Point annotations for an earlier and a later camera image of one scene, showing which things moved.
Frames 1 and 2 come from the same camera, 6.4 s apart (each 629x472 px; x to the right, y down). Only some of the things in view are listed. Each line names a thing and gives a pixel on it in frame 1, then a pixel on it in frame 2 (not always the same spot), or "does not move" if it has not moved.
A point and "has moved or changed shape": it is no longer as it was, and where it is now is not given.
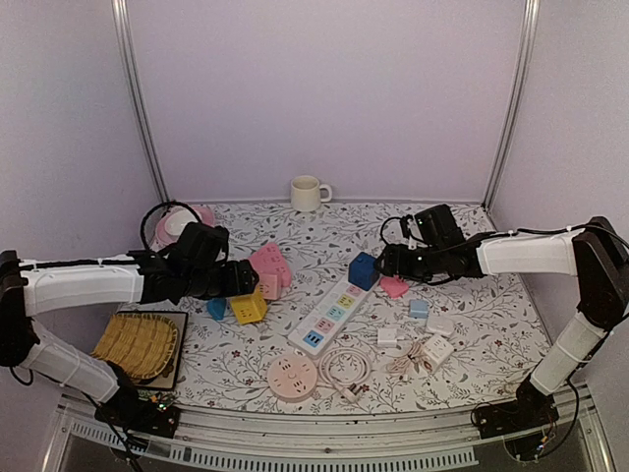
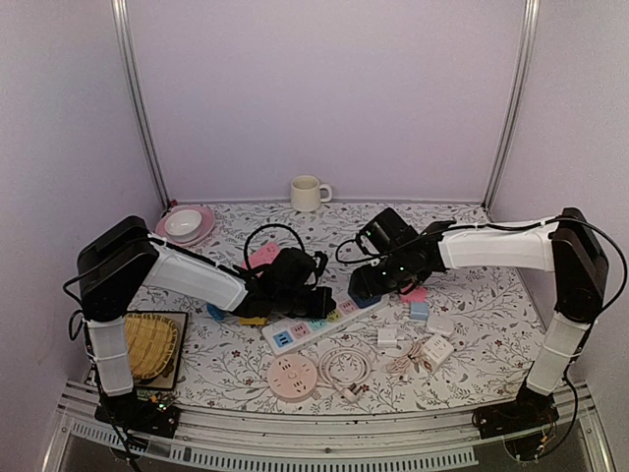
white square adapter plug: [440, 324] does not move
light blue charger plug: [419, 309] does not move
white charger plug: [387, 337] does not move
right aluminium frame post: [524, 60] does not move
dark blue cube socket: [363, 270] has moved or changed shape
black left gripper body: [201, 284] → [290, 305]
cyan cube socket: [216, 307] does not move
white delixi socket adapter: [436, 350] does not move
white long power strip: [315, 332] has moved or changed shape
